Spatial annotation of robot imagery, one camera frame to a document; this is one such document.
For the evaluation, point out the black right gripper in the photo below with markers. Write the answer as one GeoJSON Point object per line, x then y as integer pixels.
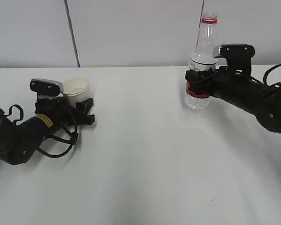
{"type": "Point", "coordinates": [236, 71]}

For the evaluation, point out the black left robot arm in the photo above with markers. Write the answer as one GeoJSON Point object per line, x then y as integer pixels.
{"type": "Point", "coordinates": [19, 139]}

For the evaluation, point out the white paper cup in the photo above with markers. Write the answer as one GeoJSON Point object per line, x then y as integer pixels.
{"type": "Point", "coordinates": [76, 90]}

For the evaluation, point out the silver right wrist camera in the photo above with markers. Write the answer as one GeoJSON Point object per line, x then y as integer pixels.
{"type": "Point", "coordinates": [234, 51]}

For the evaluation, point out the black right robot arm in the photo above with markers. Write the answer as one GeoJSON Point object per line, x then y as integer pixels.
{"type": "Point", "coordinates": [257, 98]}

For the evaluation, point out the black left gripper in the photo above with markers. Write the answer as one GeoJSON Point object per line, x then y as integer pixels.
{"type": "Point", "coordinates": [60, 112]}

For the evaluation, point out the clear plastic water bottle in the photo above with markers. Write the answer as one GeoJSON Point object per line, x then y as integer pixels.
{"type": "Point", "coordinates": [202, 57]}

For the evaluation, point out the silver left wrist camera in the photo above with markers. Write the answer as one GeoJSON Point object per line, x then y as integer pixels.
{"type": "Point", "coordinates": [46, 87]}

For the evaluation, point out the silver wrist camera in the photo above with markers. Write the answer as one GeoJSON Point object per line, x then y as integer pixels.
{"type": "Point", "coordinates": [234, 51]}
{"type": "Point", "coordinates": [46, 87]}

